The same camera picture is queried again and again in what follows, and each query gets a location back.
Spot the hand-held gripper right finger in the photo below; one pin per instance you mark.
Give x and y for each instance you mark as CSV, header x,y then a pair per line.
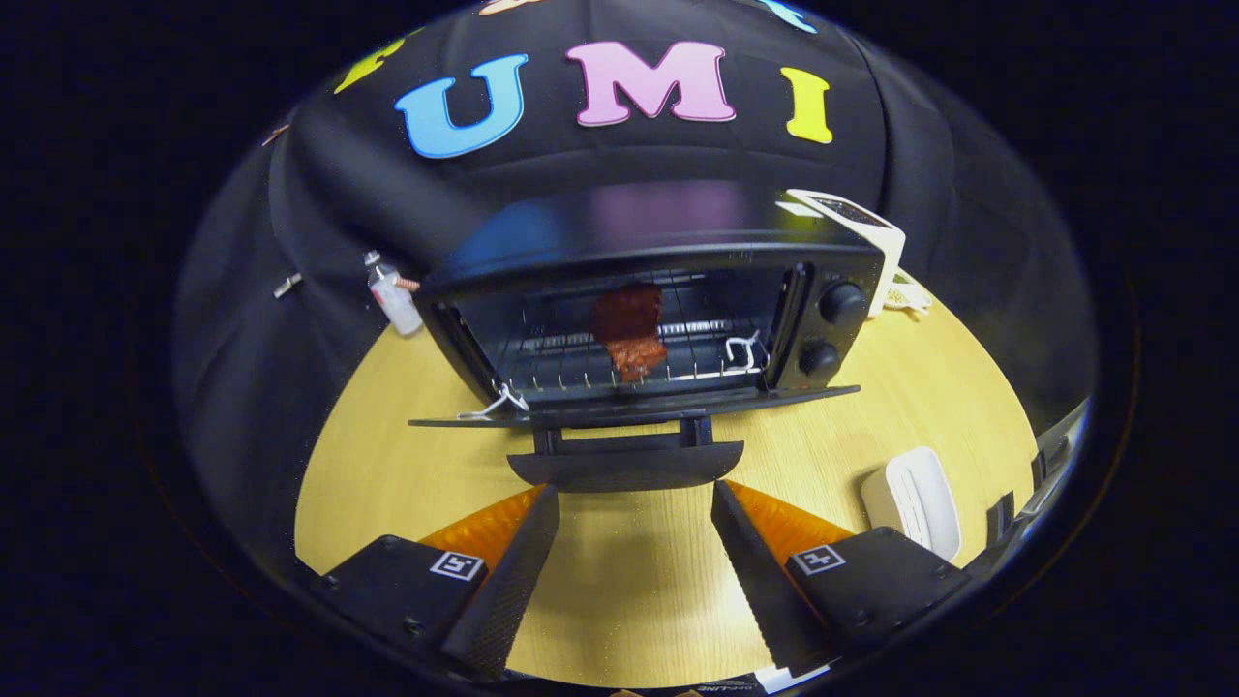
x,y
755,581

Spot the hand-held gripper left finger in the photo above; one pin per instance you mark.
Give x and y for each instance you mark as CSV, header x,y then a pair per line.
x,y
508,581

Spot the red meat slice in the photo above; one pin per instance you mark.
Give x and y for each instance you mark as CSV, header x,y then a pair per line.
x,y
634,358

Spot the black toaster oven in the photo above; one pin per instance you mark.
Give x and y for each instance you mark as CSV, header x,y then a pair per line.
x,y
629,223

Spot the white food tray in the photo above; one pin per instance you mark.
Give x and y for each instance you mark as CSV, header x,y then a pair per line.
x,y
915,499

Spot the white pop-up toaster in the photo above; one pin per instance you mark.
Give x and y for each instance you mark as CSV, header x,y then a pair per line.
x,y
891,261

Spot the clear plastic bottle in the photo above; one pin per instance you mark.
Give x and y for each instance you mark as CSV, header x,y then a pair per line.
x,y
399,305

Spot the small white dish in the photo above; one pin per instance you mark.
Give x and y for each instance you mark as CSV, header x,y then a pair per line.
x,y
910,295

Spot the silver cloth clip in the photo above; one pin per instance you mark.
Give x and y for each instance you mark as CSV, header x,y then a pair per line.
x,y
287,286

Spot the copper cloth clip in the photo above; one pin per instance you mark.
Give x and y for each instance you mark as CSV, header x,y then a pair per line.
x,y
276,135

